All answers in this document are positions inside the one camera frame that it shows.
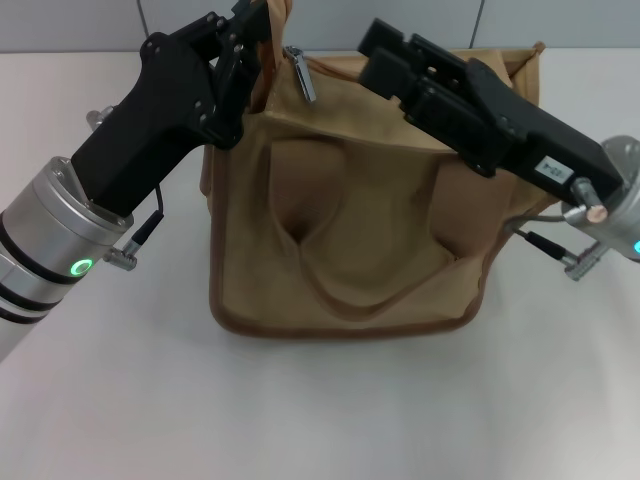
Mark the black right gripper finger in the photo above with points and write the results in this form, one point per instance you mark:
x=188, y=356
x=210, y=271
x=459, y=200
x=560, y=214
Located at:
x=395, y=37

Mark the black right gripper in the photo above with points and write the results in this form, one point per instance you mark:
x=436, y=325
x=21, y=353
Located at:
x=550, y=145

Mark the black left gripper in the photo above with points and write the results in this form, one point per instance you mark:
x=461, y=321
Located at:
x=155, y=130

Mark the silver metal zipper pull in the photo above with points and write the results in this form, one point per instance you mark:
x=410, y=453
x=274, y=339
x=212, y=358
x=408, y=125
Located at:
x=305, y=80

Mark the khaki canvas food bag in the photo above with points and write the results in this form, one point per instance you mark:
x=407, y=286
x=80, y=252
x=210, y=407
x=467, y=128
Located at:
x=360, y=250

